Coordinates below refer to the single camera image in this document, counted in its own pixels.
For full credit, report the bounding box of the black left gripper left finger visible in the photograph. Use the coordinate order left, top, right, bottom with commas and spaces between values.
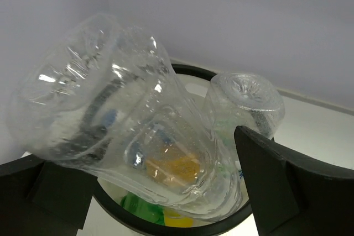
1, 155, 97, 235

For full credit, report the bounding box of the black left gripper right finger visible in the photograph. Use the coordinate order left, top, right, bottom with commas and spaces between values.
234, 126, 353, 235

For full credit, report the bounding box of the green-white label clear bottle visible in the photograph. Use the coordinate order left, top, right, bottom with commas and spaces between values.
203, 72, 285, 187

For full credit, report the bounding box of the green plastic bottle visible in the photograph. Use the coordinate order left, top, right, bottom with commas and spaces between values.
119, 192, 165, 225

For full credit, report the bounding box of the orange-label bottle yellow cap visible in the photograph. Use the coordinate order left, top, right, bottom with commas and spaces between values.
119, 122, 216, 219

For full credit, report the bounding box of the clear unlabelled plastic bottle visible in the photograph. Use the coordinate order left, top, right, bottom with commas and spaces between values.
7, 13, 242, 222

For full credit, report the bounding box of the blue-label bottle white cap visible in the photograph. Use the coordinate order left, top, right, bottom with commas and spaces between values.
102, 109, 145, 169

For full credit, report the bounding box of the white bin with black rim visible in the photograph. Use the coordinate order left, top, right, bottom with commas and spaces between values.
92, 64, 277, 236

